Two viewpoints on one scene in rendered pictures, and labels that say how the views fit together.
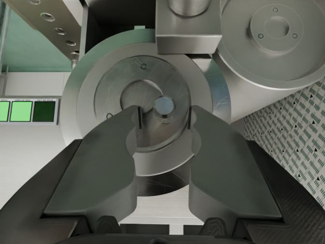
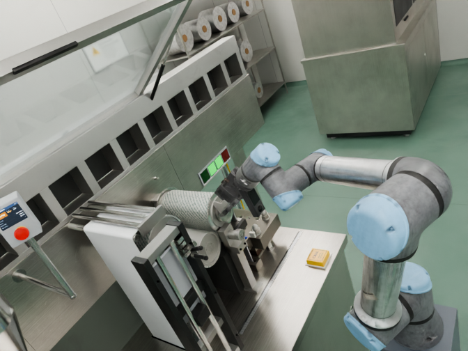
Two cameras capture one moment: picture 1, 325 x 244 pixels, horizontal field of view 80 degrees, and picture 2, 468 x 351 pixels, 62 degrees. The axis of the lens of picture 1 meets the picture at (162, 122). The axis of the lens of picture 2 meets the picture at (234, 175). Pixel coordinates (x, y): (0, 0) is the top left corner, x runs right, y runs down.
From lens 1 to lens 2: 1.26 m
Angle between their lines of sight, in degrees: 47
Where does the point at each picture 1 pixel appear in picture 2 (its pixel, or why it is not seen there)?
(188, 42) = (225, 227)
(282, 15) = (210, 252)
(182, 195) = (134, 184)
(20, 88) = not seen: hidden behind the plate
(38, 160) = (194, 152)
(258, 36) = (212, 243)
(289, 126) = not seen: hidden behind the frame
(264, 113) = not seen: hidden behind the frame
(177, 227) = (126, 166)
